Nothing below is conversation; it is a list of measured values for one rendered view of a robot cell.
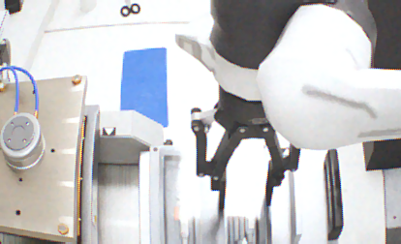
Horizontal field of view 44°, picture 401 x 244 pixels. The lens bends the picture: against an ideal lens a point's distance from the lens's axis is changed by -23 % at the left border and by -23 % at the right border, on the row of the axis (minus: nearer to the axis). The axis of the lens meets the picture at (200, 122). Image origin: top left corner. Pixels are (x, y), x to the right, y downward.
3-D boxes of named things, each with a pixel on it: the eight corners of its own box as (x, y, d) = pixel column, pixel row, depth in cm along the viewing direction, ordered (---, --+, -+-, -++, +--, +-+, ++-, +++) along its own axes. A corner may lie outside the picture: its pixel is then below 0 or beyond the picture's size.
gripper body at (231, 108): (214, 103, 62) (214, 161, 69) (297, 102, 62) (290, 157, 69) (211, 49, 66) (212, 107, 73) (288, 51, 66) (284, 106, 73)
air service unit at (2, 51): (-11, 129, 93) (-27, 76, 82) (4, 75, 103) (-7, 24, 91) (9, 129, 93) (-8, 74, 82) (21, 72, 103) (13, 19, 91)
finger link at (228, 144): (251, 128, 67) (238, 126, 67) (219, 186, 76) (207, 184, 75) (249, 100, 70) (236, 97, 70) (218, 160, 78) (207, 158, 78)
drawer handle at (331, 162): (327, 240, 80) (333, 228, 77) (323, 163, 89) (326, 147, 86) (338, 238, 80) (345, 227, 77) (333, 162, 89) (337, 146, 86)
